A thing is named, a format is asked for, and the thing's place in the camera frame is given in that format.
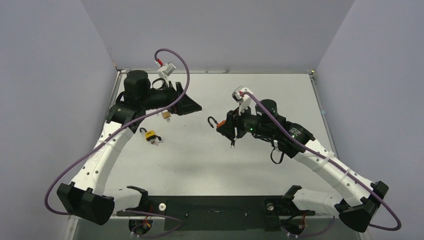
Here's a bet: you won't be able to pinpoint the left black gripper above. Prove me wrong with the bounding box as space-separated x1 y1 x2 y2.
140 81 202 116

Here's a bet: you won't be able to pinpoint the orange black padlock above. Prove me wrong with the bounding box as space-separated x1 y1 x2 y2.
207 116 226 129

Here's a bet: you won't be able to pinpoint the black keys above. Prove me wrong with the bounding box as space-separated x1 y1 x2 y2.
230 139 236 149

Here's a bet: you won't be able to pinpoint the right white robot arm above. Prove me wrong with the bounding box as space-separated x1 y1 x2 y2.
216 99 389 233

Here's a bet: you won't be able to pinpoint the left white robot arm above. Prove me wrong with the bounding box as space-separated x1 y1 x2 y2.
56 70 202 225

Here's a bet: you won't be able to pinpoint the small brass padlock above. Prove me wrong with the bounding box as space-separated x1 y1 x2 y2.
162 111 172 123

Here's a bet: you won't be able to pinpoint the yellow padlock with keys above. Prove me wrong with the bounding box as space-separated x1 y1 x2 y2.
139 127 162 146

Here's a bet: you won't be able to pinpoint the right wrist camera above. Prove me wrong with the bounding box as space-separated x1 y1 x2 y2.
231 85 253 116

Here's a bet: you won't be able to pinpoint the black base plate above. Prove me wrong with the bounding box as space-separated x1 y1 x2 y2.
118 195 315 232

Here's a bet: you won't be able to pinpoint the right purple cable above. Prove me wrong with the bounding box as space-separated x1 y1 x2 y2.
243 91 402 239

